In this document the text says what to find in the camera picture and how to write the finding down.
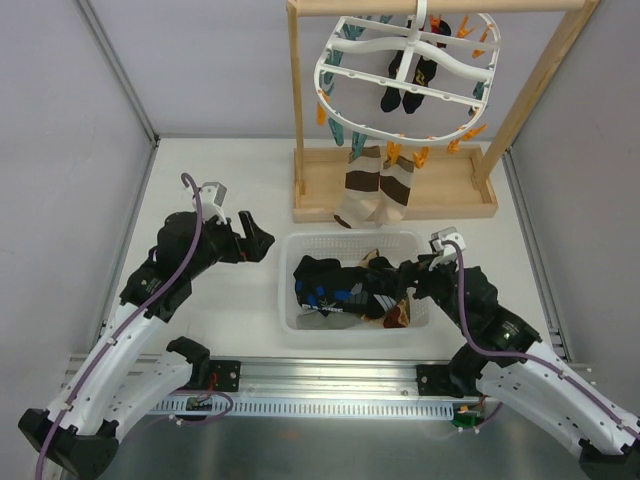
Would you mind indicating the teal clothespin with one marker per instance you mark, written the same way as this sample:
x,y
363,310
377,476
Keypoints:
x,y
326,82
358,141

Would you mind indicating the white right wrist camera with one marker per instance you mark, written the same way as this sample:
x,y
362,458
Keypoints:
x,y
446,244

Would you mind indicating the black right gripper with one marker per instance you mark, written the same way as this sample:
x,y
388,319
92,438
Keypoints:
x,y
417,279

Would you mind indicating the black blue patterned sock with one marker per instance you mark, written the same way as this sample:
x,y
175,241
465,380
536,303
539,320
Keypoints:
x,y
324,285

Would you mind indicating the aluminium mounting rail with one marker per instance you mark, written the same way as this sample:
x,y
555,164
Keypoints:
x,y
290,378

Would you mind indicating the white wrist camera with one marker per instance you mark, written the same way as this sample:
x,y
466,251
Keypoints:
x,y
446,244
211,195

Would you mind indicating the beige brown patterned sock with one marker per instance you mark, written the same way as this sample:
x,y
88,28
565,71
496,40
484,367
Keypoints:
x,y
395,188

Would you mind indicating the white plastic sock hanger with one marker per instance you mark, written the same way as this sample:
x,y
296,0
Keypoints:
x,y
464,76

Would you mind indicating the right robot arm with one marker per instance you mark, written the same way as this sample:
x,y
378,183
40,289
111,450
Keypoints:
x,y
506,359

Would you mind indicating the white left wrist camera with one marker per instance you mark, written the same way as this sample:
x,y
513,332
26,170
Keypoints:
x,y
211,195

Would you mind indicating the white plastic laundry basket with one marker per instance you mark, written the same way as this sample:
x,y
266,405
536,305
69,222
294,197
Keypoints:
x,y
309,329

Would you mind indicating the orange clothespin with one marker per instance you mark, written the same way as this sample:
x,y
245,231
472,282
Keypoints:
x,y
464,29
393,151

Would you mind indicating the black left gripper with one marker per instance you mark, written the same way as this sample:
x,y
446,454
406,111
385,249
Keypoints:
x,y
240,242

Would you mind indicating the white slotted cable duct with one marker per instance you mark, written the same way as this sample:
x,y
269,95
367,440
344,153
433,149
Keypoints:
x,y
420,409

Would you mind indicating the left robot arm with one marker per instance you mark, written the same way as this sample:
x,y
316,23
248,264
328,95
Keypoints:
x,y
82,428

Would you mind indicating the wooden hanger stand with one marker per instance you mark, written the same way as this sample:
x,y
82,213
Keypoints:
x,y
452,185

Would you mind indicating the black sock with label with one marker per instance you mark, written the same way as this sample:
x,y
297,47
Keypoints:
x,y
373,297

